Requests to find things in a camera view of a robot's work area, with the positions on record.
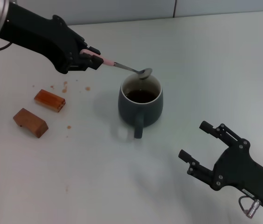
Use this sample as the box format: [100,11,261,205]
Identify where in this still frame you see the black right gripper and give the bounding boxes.
[178,120,263,210]

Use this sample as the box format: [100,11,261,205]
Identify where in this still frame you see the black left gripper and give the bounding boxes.
[0,2,104,75]

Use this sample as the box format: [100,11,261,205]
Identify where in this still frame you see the pink handled metal spoon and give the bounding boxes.
[79,49,152,81]

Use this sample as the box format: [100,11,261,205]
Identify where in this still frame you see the grey ceramic cup with coffee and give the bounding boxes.
[118,71,164,139]

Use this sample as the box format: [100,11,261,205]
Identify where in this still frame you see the grooved stained wooden block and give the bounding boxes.
[33,89,66,113]

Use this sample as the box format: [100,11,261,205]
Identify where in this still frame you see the plain brown wooden block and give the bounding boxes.
[13,107,49,139]

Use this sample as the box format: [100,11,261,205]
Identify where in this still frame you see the right gripper cable with connector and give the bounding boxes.
[238,196,262,218]

